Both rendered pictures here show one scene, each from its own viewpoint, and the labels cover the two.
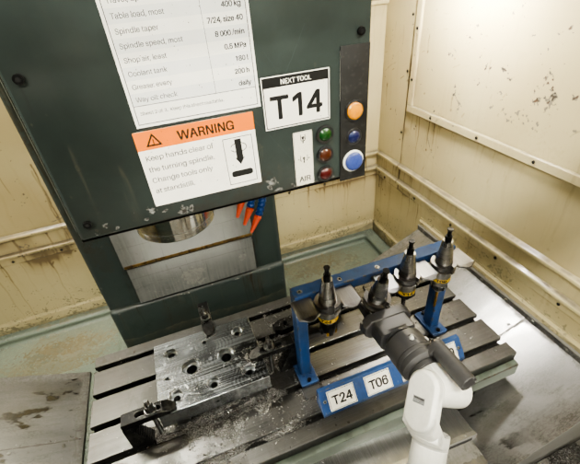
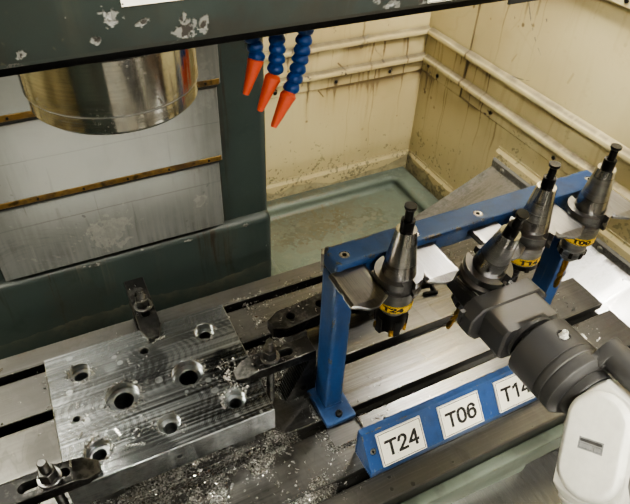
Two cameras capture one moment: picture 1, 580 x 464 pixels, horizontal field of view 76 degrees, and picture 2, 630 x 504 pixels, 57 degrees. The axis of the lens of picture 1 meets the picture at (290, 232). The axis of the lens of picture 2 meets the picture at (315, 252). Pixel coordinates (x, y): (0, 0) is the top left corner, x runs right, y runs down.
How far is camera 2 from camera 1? 0.22 m
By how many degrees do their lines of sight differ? 11
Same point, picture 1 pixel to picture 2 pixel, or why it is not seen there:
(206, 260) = (134, 203)
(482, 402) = not seen: hidden behind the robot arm
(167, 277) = (58, 233)
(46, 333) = not seen: outside the picture
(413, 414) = (580, 471)
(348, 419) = (412, 478)
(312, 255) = (306, 208)
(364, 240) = (391, 186)
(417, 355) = (580, 367)
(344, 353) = (394, 368)
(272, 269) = (250, 225)
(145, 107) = not seen: outside the picture
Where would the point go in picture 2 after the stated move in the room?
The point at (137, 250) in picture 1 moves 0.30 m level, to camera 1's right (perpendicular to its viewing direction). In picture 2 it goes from (0, 178) to (177, 168)
